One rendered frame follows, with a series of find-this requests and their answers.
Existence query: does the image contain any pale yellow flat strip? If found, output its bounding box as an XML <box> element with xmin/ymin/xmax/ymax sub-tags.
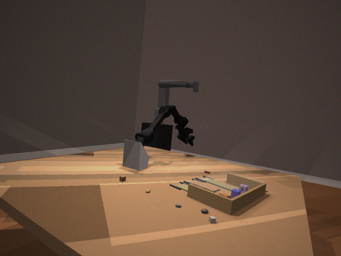
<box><xmin>177</xmin><ymin>184</ymin><xmax>188</xmax><ymax>192</ymax></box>

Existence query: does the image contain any brown open-top box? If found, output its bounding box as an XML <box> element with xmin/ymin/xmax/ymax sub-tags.
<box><xmin>187</xmin><ymin>171</ymin><xmax>267</xmax><ymax>216</ymax></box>

